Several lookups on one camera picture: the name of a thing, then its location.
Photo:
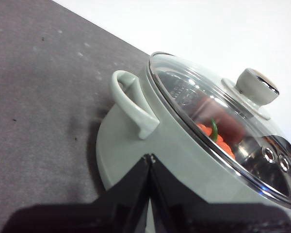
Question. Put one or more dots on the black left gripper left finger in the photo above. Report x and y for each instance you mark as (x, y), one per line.
(106, 208)

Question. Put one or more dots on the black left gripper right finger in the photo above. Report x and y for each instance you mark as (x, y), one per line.
(198, 211)

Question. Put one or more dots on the orange pumpkin with green stem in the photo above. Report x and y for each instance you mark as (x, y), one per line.
(223, 143)

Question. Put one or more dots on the glass lid with green knob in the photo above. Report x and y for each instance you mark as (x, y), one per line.
(254, 85)

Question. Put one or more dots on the pale green electric steamer pot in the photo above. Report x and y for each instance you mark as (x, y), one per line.
(184, 155)

